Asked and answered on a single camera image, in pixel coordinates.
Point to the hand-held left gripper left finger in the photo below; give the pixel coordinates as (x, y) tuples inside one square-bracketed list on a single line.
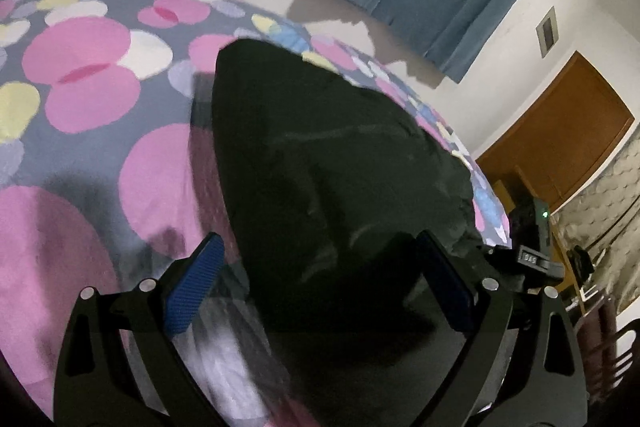
[(192, 292)]

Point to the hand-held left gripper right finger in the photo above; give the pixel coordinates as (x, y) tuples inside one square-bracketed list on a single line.
[(450, 287)]

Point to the black garment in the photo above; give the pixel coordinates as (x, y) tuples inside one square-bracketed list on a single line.
[(325, 172)]

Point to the beige quilted cloth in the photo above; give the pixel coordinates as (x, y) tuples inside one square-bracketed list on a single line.
[(610, 207)]

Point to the dark chair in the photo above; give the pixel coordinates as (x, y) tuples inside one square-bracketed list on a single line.
[(610, 347)]

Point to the brown wooden door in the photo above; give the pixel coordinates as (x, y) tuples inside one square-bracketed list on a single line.
[(575, 122)]

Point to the bed sheet with coloured circles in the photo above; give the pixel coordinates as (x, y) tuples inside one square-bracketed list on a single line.
[(90, 57)]

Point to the grey wall plate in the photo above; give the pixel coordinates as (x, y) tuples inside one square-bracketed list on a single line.
[(546, 32)]

